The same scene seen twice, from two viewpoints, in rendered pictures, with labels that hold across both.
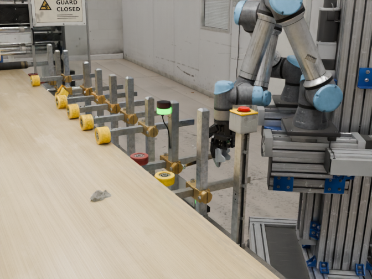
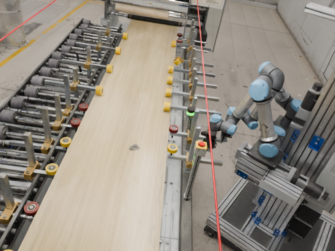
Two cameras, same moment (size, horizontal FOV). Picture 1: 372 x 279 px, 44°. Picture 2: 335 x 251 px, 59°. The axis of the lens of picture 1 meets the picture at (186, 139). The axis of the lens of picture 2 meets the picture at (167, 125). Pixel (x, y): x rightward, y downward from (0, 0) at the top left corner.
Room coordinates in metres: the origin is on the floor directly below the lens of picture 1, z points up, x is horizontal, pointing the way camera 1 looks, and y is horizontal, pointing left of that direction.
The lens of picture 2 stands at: (0.10, -0.62, 2.41)
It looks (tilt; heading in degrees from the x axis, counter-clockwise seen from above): 37 degrees down; 26
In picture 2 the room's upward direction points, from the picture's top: 10 degrees clockwise
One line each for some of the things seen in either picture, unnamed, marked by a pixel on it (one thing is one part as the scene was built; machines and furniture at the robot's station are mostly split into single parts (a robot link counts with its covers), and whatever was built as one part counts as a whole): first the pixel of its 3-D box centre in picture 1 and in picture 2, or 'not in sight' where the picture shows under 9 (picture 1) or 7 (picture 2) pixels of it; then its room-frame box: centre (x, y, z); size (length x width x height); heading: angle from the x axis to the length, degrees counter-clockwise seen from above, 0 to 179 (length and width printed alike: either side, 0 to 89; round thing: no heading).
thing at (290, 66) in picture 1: (295, 68); (295, 108); (2.46, -0.58, 1.21); 0.13 x 0.12 x 0.14; 54
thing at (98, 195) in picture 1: (98, 194); (134, 146); (1.49, 0.31, 0.91); 0.09 x 0.07 x 0.02; 148
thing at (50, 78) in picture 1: (67, 77); (192, 46); (3.52, 0.91, 0.95); 0.50 x 0.04 x 0.04; 119
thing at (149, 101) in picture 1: (150, 144); (190, 118); (2.17, 0.18, 0.87); 0.04 x 0.04 x 0.48; 29
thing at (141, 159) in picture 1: (139, 166); (173, 132); (1.91, 0.20, 0.85); 0.08 x 0.08 x 0.11
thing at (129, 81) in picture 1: (130, 120); (191, 99); (2.38, 0.30, 0.93); 0.04 x 0.04 x 0.48; 29
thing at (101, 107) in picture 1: (114, 105); (193, 83); (2.65, 0.43, 0.95); 0.50 x 0.04 x 0.04; 119
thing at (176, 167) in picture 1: (170, 164); (189, 136); (1.97, 0.07, 0.85); 0.14 x 0.06 x 0.05; 29
